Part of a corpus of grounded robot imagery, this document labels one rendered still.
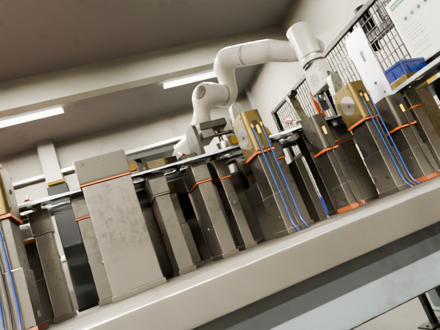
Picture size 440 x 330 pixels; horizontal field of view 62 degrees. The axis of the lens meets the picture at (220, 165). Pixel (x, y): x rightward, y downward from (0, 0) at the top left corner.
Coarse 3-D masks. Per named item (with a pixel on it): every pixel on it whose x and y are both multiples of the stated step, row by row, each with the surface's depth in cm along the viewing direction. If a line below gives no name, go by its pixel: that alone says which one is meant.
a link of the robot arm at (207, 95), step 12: (204, 84) 154; (216, 84) 158; (192, 96) 158; (204, 96) 153; (216, 96) 156; (228, 96) 162; (204, 108) 156; (192, 120) 166; (204, 120) 162; (180, 144) 170
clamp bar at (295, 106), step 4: (292, 92) 149; (296, 92) 149; (288, 96) 151; (292, 96) 151; (288, 100) 151; (292, 100) 152; (296, 100) 151; (292, 104) 149; (296, 104) 151; (300, 104) 150; (292, 108) 150; (296, 108) 150; (300, 108) 150; (296, 112) 148; (300, 112) 150; (304, 112) 149; (296, 116) 149; (300, 116) 147; (304, 116) 148; (304, 120) 149
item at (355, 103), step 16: (336, 96) 114; (352, 96) 108; (368, 96) 109; (352, 112) 110; (368, 112) 107; (352, 128) 112; (368, 128) 107; (368, 144) 108; (384, 144) 104; (368, 160) 109; (384, 160) 104; (400, 160) 105; (384, 176) 105; (400, 176) 103; (384, 192) 106
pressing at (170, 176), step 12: (336, 120) 129; (288, 132) 120; (300, 132) 126; (288, 144) 138; (204, 156) 111; (216, 156) 116; (228, 156) 122; (240, 156) 124; (156, 168) 101; (168, 168) 109; (180, 168) 113; (132, 180) 106; (144, 180) 111; (168, 180) 120; (72, 192) 93; (24, 204) 90; (36, 204) 95; (48, 204) 98; (60, 204) 103; (24, 216) 102
